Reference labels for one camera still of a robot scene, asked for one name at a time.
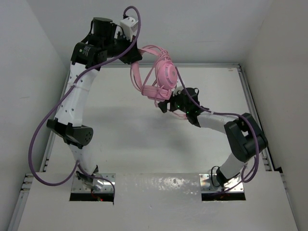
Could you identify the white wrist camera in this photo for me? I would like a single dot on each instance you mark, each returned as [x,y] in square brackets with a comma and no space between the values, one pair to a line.
[177,90]
[129,26]

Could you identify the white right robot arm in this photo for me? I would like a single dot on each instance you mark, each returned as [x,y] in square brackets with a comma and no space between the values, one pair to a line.
[245,137]

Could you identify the pink headphones with cable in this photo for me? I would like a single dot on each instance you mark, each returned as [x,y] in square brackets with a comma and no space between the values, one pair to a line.
[161,79]

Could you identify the white front cover board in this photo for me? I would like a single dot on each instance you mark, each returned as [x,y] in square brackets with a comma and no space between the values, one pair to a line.
[161,202]

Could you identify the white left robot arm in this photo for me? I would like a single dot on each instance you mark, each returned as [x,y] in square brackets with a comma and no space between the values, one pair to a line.
[105,41]

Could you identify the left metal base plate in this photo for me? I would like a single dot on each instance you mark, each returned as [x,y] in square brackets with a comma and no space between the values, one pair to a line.
[82,184]

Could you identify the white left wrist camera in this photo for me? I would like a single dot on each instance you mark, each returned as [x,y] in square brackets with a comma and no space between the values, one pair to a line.
[129,26]

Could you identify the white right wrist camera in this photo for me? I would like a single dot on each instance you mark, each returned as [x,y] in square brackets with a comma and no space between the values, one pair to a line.
[177,90]

